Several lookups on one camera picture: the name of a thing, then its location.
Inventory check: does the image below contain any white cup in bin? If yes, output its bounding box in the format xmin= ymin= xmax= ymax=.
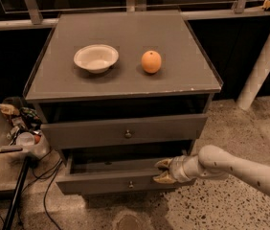
xmin=16 ymin=132 xmax=34 ymax=146

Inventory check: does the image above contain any black floor cable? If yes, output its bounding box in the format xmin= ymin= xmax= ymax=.
xmin=19 ymin=150 xmax=63 ymax=230

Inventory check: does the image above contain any white column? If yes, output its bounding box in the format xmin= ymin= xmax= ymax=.
xmin=236 ymin=34 xmax=270 ymax=110

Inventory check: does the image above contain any grey drawer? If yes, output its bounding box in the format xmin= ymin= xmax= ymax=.
xmin=56 ymin=156 xmax=194 ymax=196
xmin=41 ymin=114 xmax=207 ymax=150

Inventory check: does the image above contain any white bowl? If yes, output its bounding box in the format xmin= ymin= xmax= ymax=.
xmin=74 ymin=44 xmax=119 ymax=74

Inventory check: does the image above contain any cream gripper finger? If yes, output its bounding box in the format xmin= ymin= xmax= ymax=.
xmin=155 ymin=158 xmax=172 ymax=170
xmin=153 ymin=171 xmax=176 ymax=184

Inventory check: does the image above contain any grey top drawer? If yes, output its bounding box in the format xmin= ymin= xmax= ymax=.
xmin=41 ymin=114 xmax=207 ymax=150

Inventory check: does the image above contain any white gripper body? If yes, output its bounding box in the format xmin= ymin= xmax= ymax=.
xmin=169 ymin=156 xmax=191 ymax=183

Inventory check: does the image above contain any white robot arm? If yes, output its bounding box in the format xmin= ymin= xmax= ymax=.
xmin=153 ymin=145 xmax=270 ymax=197

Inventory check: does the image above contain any orange fruit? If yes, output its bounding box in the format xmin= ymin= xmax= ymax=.
xmin=141 ymin=51 xmax=162 ymax=74

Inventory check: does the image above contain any metal railing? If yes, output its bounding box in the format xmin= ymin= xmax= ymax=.
xmin=0 ymin=0 xmax=270 ymax=33

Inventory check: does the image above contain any grey drawer cabinet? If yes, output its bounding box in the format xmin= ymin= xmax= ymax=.
xmin=22 ymin=10 xmax=223 ymax=197

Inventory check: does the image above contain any black pole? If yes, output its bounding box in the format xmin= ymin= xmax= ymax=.
xmin=2 ymin=157 xmax=31 ymax=230

